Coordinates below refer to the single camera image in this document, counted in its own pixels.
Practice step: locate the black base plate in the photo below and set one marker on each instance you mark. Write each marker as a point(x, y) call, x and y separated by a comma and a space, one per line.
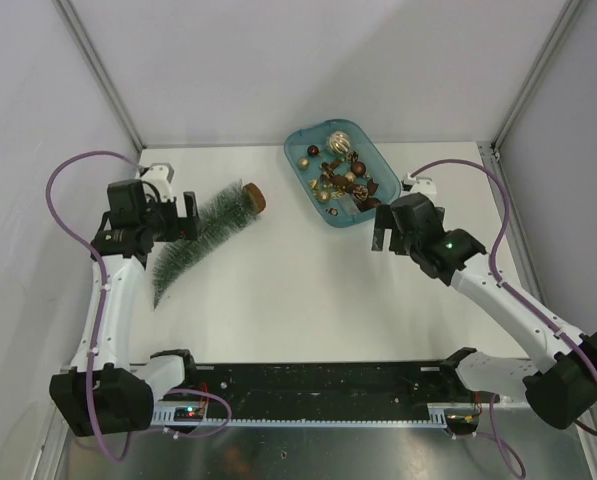
point(339, 390)

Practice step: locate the large silver gold bauble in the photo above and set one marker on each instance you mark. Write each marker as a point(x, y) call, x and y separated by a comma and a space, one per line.
point(338, 143)

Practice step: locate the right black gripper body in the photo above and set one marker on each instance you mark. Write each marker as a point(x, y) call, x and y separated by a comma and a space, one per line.
point(401, 243)

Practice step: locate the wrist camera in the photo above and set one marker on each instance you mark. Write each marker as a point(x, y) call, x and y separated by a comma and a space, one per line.
point(159, 177)
point(419, 184)

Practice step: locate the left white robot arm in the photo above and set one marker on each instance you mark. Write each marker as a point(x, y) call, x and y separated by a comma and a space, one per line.
point(100, 393)

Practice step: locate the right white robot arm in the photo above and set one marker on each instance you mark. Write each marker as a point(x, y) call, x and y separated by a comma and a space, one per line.
point(559, 378)

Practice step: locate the small gold bauble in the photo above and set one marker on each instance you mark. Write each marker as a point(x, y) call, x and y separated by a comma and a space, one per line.
point(303, 162)

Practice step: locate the grey slotted cable duct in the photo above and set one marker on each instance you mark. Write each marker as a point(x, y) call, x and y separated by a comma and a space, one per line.
point(179, 416)

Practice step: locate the small green christmas tree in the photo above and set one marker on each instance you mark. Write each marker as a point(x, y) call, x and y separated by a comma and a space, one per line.
point(228, 212)

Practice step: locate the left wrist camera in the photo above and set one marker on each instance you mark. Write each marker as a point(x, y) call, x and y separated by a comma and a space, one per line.
point(159, 177)

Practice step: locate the teal plastic tray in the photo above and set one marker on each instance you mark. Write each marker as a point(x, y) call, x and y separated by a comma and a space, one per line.
point(328, 181)

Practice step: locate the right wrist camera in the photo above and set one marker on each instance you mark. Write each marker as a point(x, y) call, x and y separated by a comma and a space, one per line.
point(419, 184)

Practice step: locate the small dark red bauble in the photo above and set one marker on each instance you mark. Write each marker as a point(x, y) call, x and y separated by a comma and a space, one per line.
point(313, 151)

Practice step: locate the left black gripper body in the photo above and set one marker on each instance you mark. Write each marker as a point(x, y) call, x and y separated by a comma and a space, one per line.
point(162, 219)

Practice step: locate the frosted pine cone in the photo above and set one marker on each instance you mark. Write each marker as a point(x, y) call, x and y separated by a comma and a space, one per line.
point(360, 193)

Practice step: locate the brown matte bauble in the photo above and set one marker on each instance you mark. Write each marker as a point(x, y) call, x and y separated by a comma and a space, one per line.
point(358, 168)

